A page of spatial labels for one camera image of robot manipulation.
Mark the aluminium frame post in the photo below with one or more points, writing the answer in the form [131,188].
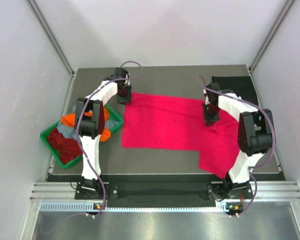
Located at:
[50,35]
[288,5]

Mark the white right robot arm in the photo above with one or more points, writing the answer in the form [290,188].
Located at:
[255,136]

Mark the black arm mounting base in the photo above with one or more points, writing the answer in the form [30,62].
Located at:
[202,189]

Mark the slotted cable duct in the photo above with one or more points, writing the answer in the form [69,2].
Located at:
[95,207]

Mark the grey t-shirt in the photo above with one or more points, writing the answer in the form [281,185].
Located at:
[67,131]

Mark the folded black t-shirt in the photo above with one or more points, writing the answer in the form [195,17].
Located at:
[242,86]

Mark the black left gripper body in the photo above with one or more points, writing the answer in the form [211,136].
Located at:
[124,96]

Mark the dark red t-shirt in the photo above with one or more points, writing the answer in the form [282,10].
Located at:
[67,148]

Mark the left aluminium frame post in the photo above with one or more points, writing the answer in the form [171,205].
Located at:
[50,35]

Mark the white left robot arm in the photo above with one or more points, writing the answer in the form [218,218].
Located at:
[90,123]

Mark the pink t-shirt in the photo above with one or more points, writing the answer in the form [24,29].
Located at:
[177,123]

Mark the right aluminium frame post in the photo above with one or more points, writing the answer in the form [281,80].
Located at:
[288,5]

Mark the green plastic bin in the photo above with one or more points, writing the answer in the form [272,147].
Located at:
[113,116]

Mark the orange t-shirt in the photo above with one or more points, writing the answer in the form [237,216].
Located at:
[70,120]

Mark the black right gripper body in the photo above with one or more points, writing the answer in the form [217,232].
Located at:
[211,113]

